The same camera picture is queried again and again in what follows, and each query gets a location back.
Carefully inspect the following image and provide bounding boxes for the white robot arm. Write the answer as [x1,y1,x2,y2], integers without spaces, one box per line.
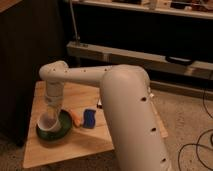
[37,61,174,171]

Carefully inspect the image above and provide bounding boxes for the green ceramic bowl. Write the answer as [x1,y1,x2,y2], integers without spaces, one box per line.
[36,110,73,141]

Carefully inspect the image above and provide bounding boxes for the orange carrot toy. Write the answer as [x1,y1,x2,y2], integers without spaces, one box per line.
[70,110,81,127]

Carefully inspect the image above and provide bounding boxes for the wooden folding table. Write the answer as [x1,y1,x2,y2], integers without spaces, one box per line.
[23,81,113,168]

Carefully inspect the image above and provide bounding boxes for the blue sponge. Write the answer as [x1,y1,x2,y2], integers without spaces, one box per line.
[83,109,96,129]

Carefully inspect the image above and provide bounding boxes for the brown rectangular harmonica box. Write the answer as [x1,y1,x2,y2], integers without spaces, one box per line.
[97,99,102,108]

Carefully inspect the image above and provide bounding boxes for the dark cabinet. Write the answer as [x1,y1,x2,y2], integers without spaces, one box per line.
[0,0,65,146]

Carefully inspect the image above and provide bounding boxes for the grey metal pole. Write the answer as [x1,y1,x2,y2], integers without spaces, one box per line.
[69,0,81,46]

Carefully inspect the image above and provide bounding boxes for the upper wooden shelf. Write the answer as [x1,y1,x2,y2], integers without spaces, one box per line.
[71,0,213,20]

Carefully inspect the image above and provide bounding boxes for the black handle on rail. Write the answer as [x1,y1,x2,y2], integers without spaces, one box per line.
[165,56,195,66]

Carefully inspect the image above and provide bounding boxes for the grey metal shelf rail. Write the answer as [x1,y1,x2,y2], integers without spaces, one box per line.
[67,42,213,79]

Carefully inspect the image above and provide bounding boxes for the black cable on floor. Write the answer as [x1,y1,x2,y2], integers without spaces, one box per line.
[177,79,213,171]

